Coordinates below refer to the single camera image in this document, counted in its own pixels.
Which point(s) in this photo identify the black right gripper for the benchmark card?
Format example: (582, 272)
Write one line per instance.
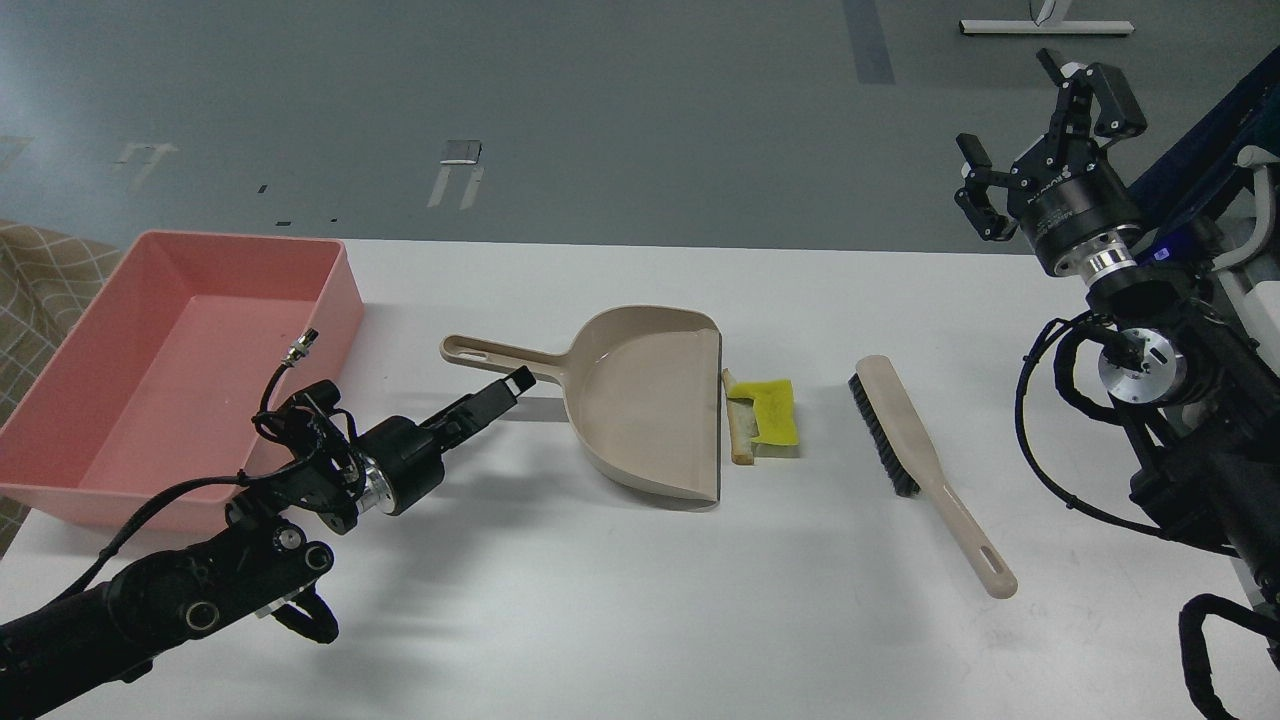
(1066, 199)

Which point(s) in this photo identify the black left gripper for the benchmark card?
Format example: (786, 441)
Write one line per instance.
(409, 457)

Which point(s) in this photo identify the beige plastic dustpan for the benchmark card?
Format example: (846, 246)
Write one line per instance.
(642, 390)

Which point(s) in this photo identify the yellow sponge piece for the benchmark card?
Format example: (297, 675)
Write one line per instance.
(772, 410)

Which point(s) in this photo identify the beige hand brush black bristles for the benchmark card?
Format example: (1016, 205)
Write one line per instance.
(906, 452)

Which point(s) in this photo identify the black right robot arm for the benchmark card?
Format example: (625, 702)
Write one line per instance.
(1174, 347)

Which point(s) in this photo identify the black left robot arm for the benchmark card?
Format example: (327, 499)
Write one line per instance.
(103, 631)

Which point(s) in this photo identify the pink plastic bin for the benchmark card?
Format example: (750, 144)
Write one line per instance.
(159, 380)

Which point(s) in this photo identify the white stand base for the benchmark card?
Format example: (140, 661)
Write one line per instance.
(1049, 18)

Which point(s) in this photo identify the white chair with blue jacket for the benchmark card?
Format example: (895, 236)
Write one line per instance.
(1231, 149)

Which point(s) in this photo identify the beige checkered cloth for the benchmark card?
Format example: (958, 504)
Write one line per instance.
(48, 279)

